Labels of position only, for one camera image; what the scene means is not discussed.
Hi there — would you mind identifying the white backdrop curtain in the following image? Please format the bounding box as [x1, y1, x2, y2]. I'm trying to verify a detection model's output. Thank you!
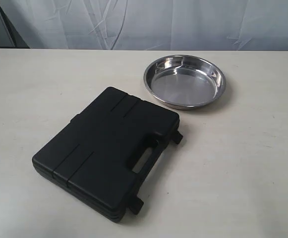
[0, 0, 288, 51]

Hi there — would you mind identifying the black plastic tool case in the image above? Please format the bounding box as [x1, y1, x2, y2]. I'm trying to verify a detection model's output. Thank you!
[32, 87, 182, 223]

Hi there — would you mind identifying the round stainless steel tray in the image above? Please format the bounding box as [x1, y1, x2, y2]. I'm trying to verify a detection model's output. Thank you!
[143, 55, 227, 110]

